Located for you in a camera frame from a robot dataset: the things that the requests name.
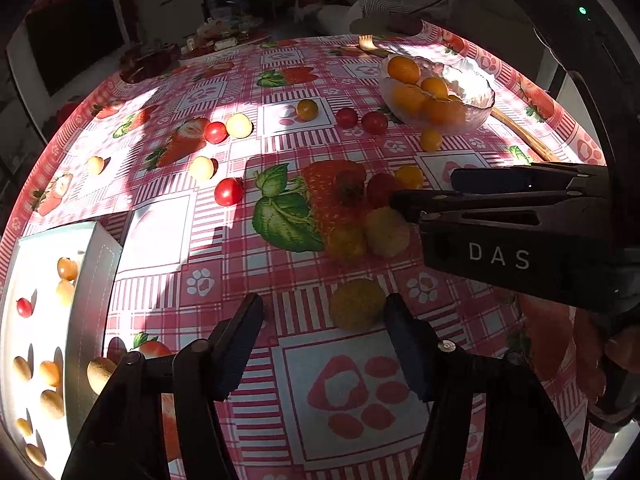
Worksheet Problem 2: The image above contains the black flat television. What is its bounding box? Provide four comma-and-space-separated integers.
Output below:
25, 0, 126, 98

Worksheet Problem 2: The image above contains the mandarin orange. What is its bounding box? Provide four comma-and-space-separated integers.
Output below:
420, 76, 449, 100
387, 56, 422, 86
425, 97, 468, 128
391, 82, 428, 118

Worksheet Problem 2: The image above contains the cluttered coffee table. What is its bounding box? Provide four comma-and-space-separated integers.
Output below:
180, 12, 273, 58

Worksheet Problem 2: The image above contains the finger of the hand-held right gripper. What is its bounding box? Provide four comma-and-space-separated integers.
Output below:
449, 162, 608, 198
389, 188, 568, 226

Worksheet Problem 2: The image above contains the wooden fork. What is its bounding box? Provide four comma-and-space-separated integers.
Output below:
357, 34, 391, 58

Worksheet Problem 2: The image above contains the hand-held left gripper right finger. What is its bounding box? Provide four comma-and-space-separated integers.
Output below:
382, 292, 586, 480

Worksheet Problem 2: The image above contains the yellow-orange cherry tomato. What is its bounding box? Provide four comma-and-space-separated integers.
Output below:
395, 165, 425, 191

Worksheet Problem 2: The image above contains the clear glass bowl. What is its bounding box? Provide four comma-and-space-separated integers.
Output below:
378, 54, 496, 135

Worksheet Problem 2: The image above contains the wooden spoon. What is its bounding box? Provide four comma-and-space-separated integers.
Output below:
492, 107, 563, 163

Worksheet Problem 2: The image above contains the person's right hand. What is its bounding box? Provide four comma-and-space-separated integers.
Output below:
572, 310, 640, 403

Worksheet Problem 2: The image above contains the light grey sofa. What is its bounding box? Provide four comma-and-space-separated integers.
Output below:
317, 0, 468, 36

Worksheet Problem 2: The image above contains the white cardboard box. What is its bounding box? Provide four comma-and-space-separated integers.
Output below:
0, 220, 124, 471

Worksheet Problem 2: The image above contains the pink checked strawberry tablecloth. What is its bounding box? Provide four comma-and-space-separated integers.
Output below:
0, 20, 613, 480

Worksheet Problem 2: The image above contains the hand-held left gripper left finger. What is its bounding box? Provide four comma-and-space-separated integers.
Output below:
61, 292, 265, 480

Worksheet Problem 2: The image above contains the dark red stemmed tomato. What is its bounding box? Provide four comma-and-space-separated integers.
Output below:
334, 170, 368, 207

